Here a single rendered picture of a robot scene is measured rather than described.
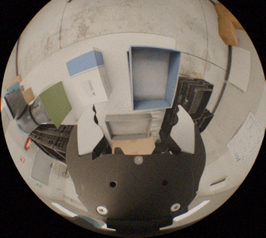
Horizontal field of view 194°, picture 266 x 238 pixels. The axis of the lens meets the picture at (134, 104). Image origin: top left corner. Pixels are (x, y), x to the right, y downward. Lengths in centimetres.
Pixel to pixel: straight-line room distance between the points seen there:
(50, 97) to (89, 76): 23
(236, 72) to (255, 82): 65
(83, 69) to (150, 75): 23
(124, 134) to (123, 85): 37
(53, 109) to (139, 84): 41
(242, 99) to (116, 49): 264
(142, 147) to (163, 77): 45
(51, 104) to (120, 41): 41
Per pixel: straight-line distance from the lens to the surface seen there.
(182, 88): 93
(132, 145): 57
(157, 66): 30
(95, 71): 28
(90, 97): 32
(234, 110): 268
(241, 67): 257
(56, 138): 68
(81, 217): 28
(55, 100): 45
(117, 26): 114
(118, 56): 35
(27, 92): 84
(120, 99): 40
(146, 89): 30
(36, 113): 45
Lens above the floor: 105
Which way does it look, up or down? 57 degrees down
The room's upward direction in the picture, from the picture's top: 170 degrees clockwise
